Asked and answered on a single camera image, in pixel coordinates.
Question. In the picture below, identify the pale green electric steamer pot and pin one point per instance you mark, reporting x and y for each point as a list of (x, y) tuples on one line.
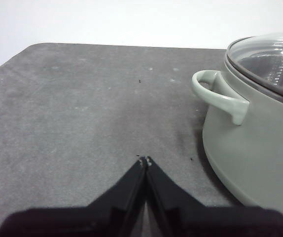
[(255, 148)]

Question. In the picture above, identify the glass lid with green knob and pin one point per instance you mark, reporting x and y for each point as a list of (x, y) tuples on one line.
[(267, 59)]

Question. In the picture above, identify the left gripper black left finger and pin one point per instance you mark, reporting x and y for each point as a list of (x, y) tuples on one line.
[(82, 222)]

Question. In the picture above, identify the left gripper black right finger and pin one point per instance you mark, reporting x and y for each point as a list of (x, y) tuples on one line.
[(205, 222)]

